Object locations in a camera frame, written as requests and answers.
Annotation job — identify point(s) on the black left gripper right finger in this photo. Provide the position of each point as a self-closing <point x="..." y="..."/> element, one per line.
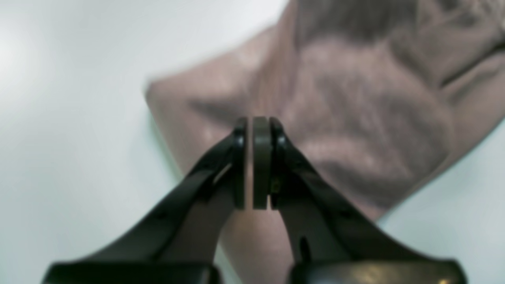
<point x="331" y="241"/>

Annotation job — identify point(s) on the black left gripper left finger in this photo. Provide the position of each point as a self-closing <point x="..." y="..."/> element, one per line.
<point x="176" y="241"/>

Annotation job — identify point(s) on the dusty pink T-shirt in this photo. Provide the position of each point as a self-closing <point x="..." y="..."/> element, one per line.
<point x="381" y="96"/>

